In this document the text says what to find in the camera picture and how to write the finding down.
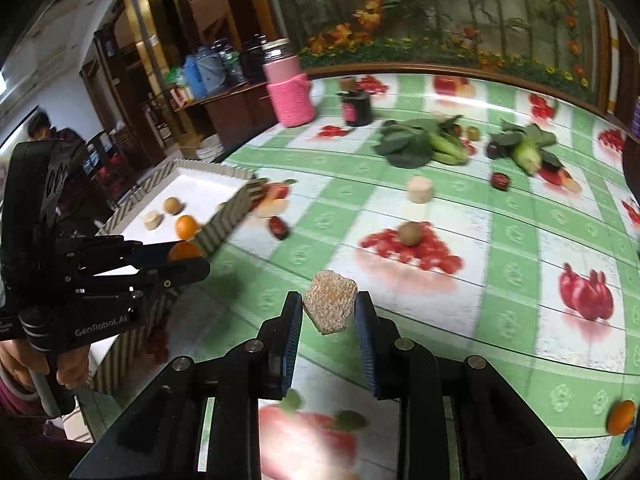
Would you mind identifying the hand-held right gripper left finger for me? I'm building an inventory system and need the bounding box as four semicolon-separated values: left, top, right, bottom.
70;291;305;480

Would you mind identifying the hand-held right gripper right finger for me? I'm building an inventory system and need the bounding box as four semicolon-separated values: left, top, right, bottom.
354;291;588;480

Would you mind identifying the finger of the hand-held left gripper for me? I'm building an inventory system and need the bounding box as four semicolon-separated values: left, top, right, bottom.
127;241;189;267
134;255;211;292

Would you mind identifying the large tan cake cube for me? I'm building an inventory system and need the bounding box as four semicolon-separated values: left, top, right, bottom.
304;270;358;336

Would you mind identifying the white tray with chevron rim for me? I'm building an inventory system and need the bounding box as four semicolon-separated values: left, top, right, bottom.
90;158;271;396

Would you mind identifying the person's left hand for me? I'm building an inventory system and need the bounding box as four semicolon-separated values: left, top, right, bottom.
0;340;94;391

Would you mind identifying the stack of white plates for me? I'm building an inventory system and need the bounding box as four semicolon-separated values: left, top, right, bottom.
196;142;226;163

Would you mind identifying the green fruit print tablecloth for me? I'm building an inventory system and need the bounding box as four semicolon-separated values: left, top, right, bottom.
90;72;640;480

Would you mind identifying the wooden cabinet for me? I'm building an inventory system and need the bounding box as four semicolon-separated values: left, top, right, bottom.
80;0;281;161

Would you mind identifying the pale cake cube far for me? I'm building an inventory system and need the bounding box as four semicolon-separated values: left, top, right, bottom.
406;176;433;204

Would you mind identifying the blue plastic jug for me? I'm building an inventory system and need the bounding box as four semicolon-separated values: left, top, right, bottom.
182;57;207;100

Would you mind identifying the grey blue kettle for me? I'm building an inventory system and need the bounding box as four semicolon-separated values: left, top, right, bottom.
197;46;226;93

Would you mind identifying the pink bottle with knit sleeve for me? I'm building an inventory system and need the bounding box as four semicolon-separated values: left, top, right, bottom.
262;39;316;127

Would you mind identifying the green bok choy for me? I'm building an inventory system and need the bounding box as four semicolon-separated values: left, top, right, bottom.
375;116;471;168
490;121;563;176

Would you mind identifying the dark jar with red label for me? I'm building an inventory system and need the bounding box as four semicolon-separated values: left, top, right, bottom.
340;91;373;127

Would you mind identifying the flower wall mural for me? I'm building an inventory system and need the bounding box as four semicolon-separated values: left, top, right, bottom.
260;0;613;103

